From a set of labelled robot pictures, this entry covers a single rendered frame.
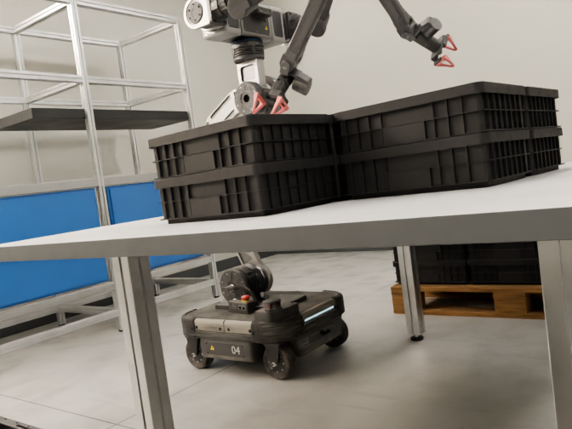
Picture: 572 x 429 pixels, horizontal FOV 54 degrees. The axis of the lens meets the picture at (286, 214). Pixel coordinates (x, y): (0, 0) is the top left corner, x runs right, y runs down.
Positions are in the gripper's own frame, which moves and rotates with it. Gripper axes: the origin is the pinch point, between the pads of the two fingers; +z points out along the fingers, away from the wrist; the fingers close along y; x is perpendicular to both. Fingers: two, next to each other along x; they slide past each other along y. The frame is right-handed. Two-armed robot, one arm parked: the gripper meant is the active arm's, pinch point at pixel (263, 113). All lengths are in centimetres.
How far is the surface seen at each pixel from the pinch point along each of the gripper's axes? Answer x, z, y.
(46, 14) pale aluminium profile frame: -1, -33, -205
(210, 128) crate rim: -55, 38, 45
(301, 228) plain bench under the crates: -68, 57, 93
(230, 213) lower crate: -44, 53, 54
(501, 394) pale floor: 57, 48, 103
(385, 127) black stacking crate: -34, 15, 74
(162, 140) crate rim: -51, 43, 27
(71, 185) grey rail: 42, 49, -144
